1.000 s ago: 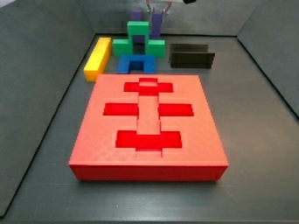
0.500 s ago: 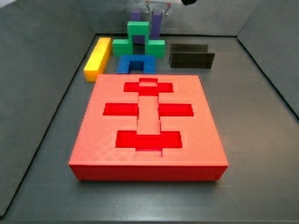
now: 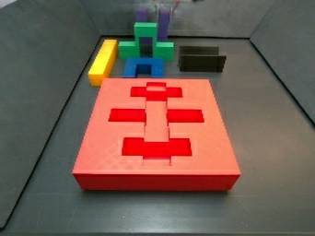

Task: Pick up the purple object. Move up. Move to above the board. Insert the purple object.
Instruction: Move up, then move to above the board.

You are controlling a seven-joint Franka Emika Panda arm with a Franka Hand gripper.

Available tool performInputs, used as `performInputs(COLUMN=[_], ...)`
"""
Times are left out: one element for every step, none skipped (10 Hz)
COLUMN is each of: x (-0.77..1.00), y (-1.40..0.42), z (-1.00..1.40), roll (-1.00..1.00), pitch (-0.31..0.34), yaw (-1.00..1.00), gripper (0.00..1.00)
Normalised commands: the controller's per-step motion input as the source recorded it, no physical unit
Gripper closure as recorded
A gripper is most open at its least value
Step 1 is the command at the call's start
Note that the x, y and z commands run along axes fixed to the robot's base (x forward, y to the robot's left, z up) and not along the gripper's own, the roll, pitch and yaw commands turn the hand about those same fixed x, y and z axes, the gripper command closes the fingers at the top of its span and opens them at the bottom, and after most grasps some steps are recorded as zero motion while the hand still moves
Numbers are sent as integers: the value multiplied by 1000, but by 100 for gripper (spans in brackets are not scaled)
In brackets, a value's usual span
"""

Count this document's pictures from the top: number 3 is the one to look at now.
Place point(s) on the yellow long bar block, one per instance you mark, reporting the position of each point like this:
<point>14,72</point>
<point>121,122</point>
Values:
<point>103,63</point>

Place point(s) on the green stepped block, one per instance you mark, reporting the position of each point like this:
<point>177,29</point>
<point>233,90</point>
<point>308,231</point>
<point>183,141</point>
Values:
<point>145,42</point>

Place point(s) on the black angle bracket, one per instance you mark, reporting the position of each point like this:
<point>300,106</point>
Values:
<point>200,59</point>

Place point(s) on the blue U-shaped block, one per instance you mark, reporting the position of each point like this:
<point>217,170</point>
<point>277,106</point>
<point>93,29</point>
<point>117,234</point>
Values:
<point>144,66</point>

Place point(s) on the red slotted board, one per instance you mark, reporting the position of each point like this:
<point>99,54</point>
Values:
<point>156,138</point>

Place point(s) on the purple U-shaped block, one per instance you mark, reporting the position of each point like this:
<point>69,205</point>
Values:
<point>163,21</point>

